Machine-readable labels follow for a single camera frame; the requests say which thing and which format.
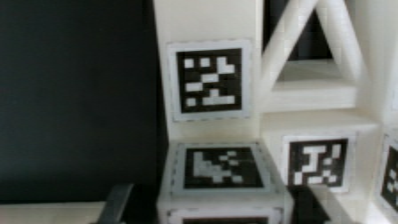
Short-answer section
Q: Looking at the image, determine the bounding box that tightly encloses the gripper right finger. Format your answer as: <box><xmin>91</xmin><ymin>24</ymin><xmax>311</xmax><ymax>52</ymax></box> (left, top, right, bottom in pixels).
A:
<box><xmin>290</xmin><ymin>183</ymin><xmax>361</xmax><ymax>224</ymax></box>

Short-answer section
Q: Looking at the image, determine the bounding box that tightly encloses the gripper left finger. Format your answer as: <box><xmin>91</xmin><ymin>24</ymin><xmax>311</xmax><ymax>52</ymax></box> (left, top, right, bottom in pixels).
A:
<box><xmin>91</xmin><ymin>183</ymin><xmax>157</xmax><ymax>224</ymax></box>

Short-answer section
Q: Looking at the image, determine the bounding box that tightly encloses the white chair leg back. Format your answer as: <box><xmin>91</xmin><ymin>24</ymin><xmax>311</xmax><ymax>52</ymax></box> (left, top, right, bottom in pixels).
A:
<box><xmin>157</xmin><ymin>142</ymin><xmax>294</xmax><ymax>224</ymax></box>

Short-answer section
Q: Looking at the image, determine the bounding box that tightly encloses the white cross brace piece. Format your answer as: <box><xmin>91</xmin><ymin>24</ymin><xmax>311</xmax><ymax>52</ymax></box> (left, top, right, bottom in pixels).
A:
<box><xmin>258</xmin><ymin>0</ymin><xmax>372</xmax><ymax>113</ymax></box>

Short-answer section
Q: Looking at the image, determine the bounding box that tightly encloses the white long side rail front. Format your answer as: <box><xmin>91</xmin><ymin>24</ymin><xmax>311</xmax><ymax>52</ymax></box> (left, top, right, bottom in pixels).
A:
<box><xmin>155</xmin><ymin>0</ymin><xmax>265</xmax><ymax>142</ymax></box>

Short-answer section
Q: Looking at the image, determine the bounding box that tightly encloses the white long side rail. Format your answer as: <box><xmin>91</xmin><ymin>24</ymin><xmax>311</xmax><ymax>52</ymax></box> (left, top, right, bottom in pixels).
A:
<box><xmin>155</xmin><ymin>0</ymin><xmax>265</xmax><ymax>142</ymax></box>
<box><xmin>354</xmin><ymin>0</ymin><xmax>398</xmax><ymax>224</ymax></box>

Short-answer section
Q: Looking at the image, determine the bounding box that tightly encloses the white long side rail back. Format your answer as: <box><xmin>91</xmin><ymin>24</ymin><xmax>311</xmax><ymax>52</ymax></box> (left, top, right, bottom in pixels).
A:
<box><xmin>354</xmin><ymin>0</ymin><xmax>398</xmax><ymax>224</ymax></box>

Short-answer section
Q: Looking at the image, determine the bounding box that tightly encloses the white front fence rail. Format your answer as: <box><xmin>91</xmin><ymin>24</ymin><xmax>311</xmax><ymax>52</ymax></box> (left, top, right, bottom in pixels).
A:
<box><xmin>0</xmin><ymin>201</ymin><xmax>105</xmax><ymax>224</ymax></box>

